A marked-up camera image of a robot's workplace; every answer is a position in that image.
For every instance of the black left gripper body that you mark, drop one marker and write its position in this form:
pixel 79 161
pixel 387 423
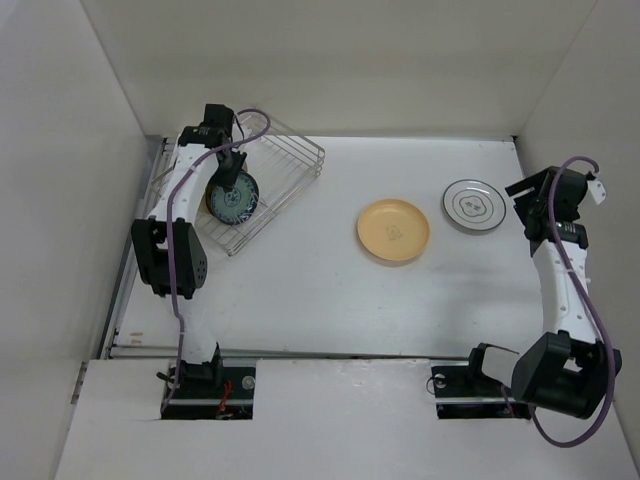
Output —
pixel 225 174

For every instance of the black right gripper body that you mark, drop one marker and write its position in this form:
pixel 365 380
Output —
pixel 528 204

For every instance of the blue patterned plate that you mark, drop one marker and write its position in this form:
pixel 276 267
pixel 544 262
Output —
pixel 234 206

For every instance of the white plate black rim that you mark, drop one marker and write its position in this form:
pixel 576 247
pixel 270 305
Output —
pixel 474 205

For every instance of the yellow bear plate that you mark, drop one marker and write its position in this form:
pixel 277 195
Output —
pixel 393 230

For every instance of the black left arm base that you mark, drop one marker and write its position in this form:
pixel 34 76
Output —
pixel 228 396

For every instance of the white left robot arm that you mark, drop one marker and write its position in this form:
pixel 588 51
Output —
pixel 170 257

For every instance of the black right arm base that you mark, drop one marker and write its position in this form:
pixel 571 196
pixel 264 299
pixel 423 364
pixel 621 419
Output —
pixel 477 387

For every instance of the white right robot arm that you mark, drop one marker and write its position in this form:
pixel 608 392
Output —
pixel 566 369

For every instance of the yellow patterned plate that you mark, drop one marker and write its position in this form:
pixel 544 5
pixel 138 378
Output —
pixel 205 202

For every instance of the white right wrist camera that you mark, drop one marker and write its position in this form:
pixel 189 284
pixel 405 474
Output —
pixel 596 191

